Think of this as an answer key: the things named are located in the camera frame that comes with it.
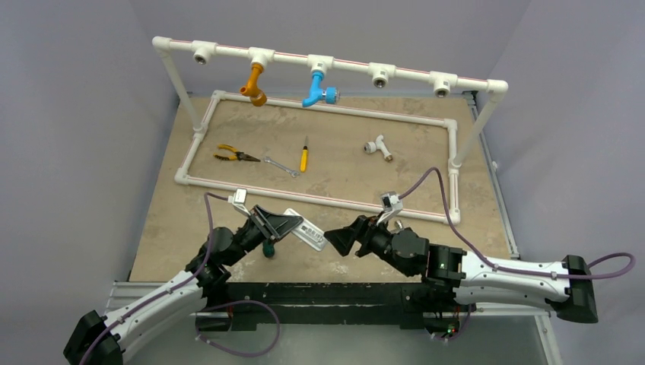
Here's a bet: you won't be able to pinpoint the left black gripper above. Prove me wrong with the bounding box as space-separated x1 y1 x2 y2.
224 205 302 267

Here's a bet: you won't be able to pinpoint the white AC remote control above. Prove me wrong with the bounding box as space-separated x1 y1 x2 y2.
284 208 329 252

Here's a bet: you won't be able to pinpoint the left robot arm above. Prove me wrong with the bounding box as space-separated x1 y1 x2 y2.
63 205 308 364

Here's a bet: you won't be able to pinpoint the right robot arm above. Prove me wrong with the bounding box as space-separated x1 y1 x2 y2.
324 215 599 324

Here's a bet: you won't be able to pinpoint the small silver wrench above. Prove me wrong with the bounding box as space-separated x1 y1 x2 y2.
263 156 300 178

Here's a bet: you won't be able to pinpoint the white plastic faucet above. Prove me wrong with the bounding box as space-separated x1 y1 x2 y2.
363 135 393 163

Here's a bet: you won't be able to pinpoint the orange plastic faucet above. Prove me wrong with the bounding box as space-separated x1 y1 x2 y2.
240 63 267 106

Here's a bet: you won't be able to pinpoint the blue plastic faucet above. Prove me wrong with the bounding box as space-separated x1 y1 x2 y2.
301 71 340 108

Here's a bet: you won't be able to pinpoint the green handled screwdriver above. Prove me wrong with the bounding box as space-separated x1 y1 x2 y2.
262 241 275 259

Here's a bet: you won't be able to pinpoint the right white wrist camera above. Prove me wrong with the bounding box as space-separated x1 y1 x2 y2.
377 192 402 225

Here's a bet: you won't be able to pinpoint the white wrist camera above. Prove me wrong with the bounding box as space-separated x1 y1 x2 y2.
227 188 249 217
377 192 402 225

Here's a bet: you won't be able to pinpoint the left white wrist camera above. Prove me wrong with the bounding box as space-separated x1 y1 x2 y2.
227 188 249 217

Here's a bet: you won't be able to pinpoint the yellow handled screwdriver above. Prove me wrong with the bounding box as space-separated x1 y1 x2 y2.
300 136 309 173

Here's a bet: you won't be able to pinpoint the yellow handled pliers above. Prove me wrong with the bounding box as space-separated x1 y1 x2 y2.
213 144 260 162

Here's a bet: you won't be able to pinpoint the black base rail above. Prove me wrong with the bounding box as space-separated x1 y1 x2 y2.
195 282 471 335

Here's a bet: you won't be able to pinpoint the aluminium table frame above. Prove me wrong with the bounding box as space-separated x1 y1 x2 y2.
103 90 563 365

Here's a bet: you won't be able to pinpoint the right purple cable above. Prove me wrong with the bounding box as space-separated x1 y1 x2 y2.
398 167 637 344

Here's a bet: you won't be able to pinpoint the purple cable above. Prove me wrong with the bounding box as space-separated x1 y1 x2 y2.
78 192 281 365
398 167 637 344

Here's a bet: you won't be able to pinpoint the white PVC pipe frame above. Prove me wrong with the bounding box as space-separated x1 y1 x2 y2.
151 36 509 224

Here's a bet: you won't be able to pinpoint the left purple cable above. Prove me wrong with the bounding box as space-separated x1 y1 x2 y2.
78 192 281 365

